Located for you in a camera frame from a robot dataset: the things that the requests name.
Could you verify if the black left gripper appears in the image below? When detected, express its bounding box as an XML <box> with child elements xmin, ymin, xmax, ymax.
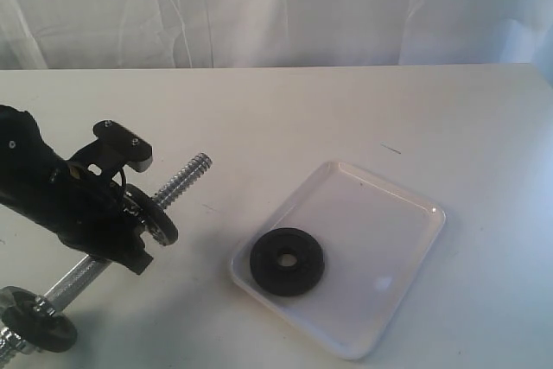
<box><xmin>41</xmin><ymin>143</ymin><xmax>153</xmax><ymax>275</ymax></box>

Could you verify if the white backdrop curtain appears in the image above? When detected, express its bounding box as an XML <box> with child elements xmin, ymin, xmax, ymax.
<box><xmin>1</xmin><ymin>0</ymin><xmax>552</xmax><ymax>72</ymax></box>

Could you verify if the chrome star collar nut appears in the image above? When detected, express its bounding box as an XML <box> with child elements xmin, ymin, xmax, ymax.
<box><xmin>25</xmin><ymin>295</ymin><xmax>57</xmax><ymax>318</ymax></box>

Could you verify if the white rectangular plastic tray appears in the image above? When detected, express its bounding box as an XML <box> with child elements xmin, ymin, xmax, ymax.
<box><xmin>229</xmin><ymin>161</ymin><xmax>446</xmax><ymax>360</ymax></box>

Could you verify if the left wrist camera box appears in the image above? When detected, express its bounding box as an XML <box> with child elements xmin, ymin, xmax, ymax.
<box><xmin>92</xmin><ymin>120</ymin><xmax>153</xmax><ymax>173</ymax></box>

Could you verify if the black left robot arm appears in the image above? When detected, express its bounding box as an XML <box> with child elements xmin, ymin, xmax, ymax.
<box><xmin>1</xmin><ymin>105</ymin><xmax>153</xmax><ymax>275</ymax></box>

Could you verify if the black far-end weight plate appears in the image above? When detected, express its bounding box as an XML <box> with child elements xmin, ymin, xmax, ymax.
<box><xmin>1</xmin><ymin>286</ymin><xmax>78</xmax><ymax>353</ymax></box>

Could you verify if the chrome threaded dumbbell bar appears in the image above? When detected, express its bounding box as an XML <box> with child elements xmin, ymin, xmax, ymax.
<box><xmin>1</xmin><ymin>153</ymin><xmax>213</xmax><ymax>366</ymax></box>

